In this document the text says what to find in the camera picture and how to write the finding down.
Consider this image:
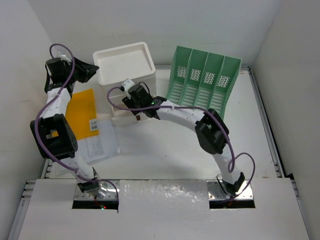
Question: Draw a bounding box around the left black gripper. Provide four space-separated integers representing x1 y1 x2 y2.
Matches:
65 58 99 84

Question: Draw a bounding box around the white drawer cabinet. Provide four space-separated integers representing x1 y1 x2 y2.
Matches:
93 42 157 119

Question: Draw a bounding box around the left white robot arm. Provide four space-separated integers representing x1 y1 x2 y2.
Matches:
30 57 102 196

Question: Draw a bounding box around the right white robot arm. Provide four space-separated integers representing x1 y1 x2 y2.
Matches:
120 79 245 196

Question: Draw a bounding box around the yellow plastic folder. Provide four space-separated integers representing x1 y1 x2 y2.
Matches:
65 88 99 140

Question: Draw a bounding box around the clear plastic document sleeve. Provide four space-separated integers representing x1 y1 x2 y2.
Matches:
76 119 120 165

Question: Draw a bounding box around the green file rack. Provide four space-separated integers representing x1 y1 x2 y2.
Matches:
166 46 242 119

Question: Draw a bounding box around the white foam front board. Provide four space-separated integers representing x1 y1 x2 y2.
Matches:
19 178 309 240

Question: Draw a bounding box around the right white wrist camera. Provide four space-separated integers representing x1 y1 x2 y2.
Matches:
121 78 135 99

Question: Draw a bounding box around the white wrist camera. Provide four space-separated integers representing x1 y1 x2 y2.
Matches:
57 51 72 63
121 78 135 99

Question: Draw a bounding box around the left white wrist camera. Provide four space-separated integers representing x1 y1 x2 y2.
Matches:
57 51 72 63

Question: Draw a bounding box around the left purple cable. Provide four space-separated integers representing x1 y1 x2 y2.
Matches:
34 43 120 201

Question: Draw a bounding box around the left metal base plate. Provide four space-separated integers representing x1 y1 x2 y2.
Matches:
74 180 120 201

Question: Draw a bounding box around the metal base plate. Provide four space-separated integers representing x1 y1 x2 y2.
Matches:
207 180 254 201
74 180 120 201

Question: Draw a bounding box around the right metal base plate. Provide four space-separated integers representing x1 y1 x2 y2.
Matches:
207 180 254 201

